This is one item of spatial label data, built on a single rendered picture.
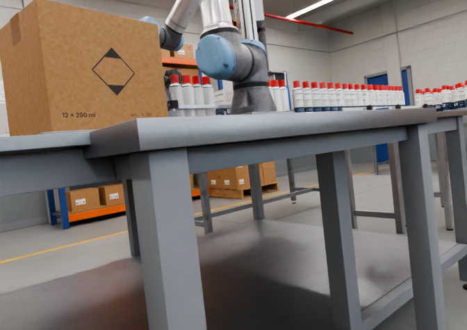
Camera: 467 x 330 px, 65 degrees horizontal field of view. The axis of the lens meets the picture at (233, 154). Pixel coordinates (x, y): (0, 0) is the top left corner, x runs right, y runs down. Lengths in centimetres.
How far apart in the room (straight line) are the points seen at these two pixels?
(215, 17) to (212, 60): 13
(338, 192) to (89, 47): 73
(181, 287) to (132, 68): 58
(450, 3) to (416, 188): 826
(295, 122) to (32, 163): 42
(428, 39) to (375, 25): 133
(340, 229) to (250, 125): 60
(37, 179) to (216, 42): 62
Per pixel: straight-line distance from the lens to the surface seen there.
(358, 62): 998
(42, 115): 85
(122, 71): 92
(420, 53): 931
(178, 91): 144
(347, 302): 116
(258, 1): 163
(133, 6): 687
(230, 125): 54
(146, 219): 51
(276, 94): 181
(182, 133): 49
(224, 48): 103
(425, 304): 122
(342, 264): 112
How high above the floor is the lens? 78
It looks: 1 degrees down
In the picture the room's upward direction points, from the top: 6 degrees counter-clockwise
